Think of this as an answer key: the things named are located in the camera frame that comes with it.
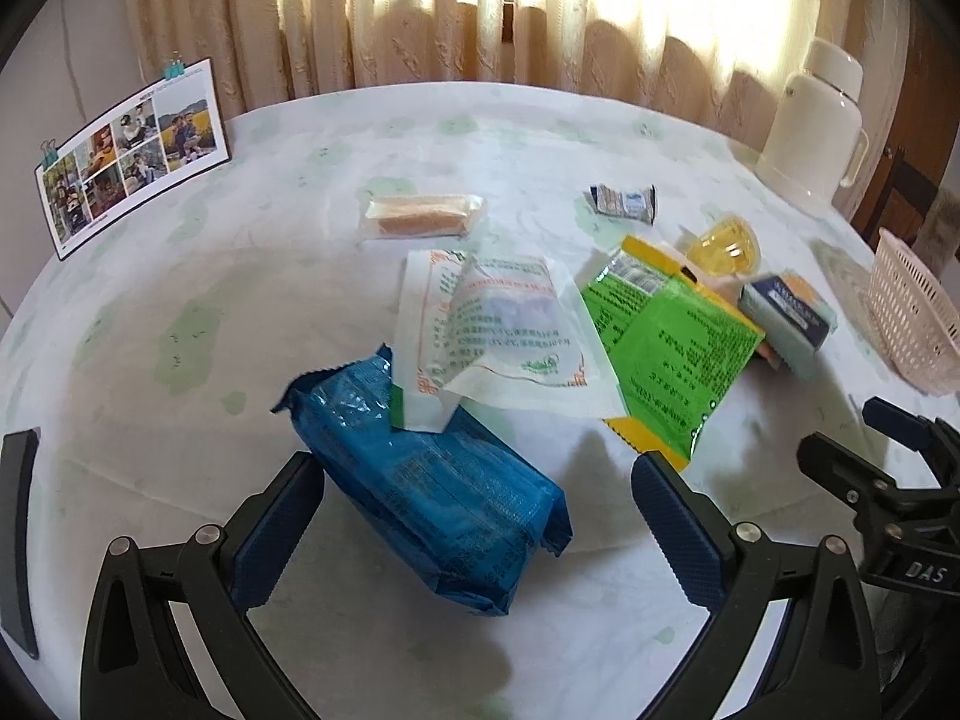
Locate pink plastic basket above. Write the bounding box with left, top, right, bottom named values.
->
left=867, top=229, right=958, bottom=397

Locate photo collage calendar card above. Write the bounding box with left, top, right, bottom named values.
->
left=34, top=59, right=231, bottom=260

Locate green yellow snack bag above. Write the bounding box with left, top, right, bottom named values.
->
left=581, top=236, right=765, bottom=472

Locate white printed snack bag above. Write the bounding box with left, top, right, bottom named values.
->
left=391, top=249, right=626, bottom=434

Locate teal binder clip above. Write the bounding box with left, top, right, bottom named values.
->
left=41, top=138, right=59, bottom=171
left=163, top=52, right=185, bottom=80

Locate green patterned tablecloth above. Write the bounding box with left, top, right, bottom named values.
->
left=2, top=85, right=958, bottom=718

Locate dark wooden chair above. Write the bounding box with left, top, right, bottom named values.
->
left=853, top=146, right=939, bottom=249

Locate yellow jelly cup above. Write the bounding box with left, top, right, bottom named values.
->
left=686, top=215, right=761, bottom=278

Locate white thermos jug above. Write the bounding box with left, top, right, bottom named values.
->
left=755, top=37, right=869, bottom=218

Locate small dark blue snack packet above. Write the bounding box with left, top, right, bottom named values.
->
left=589, top=184, right=658, bottom=224

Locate light blue boxed snack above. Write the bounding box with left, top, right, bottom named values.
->
left=737, top=270, right=836, bottom=379

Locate blue snack package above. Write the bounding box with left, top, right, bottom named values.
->
left=277, top=346, right=573, bottom=616

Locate clear cake slice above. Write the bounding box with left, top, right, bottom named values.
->
left=358, top=193, right=487, bottom=239

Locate beige curtain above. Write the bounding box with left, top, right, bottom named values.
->
left=127, top=0, right=911, bottom=148

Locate black remote control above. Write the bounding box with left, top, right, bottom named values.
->
left=0, top=429, right=39, bottom=660

